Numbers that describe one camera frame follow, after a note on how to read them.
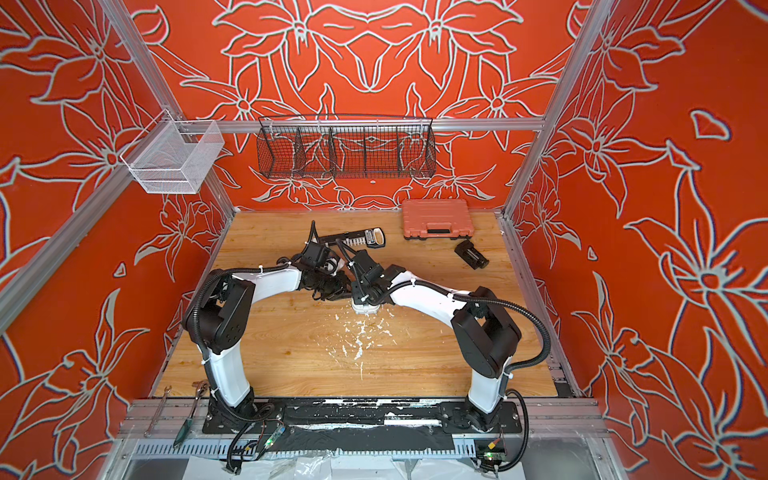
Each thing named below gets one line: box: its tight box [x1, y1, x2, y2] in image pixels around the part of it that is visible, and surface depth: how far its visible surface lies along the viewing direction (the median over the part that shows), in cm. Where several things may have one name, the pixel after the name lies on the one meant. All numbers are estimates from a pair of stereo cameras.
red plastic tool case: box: [401, 199, 474, 240], surface depth 113 cm
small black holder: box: [454, 239, 490, 270], surface depth 106 cm
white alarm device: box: [351, 297, 381, 316], surface depth 92 cm
